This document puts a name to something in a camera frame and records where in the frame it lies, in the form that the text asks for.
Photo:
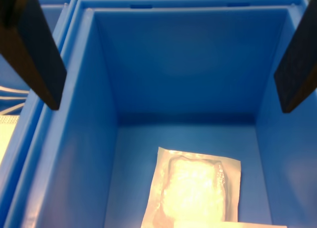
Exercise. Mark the white cotton packet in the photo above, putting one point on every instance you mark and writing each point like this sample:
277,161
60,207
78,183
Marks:
193,188

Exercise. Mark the blue plastic storage bin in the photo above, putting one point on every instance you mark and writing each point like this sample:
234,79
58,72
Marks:
185,64
10,74

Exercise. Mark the pale face mask stack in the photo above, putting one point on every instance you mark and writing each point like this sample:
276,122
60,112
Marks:
6,138

